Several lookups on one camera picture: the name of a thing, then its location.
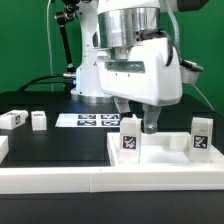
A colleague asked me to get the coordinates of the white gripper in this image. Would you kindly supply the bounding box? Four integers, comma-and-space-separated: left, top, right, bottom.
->
96, 38, 182, 134

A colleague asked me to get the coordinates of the white square table top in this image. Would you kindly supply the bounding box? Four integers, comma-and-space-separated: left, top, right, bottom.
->
106, 131, 224, 167

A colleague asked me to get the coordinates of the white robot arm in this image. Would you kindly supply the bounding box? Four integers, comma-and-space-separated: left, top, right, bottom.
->
71, 0, 209, 134

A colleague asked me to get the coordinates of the white sheet with markers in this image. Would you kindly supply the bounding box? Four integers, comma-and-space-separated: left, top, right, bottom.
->
55, 113, 120, 128

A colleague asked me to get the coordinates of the white U-shaped obstacle fence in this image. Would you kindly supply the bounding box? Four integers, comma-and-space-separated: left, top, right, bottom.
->
0, 134, 224, 195

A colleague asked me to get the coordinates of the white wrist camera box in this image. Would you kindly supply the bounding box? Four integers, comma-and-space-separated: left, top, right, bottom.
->
180, 60, 203, 85

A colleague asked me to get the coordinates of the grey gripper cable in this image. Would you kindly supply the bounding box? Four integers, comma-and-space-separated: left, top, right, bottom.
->
138, 0, 216, 111

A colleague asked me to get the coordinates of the black cable bundle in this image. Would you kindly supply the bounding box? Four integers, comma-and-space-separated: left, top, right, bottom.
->
18, 73, 76, 93

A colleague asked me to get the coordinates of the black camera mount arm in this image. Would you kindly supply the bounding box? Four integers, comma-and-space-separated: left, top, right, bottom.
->
55, 0, 80, 78

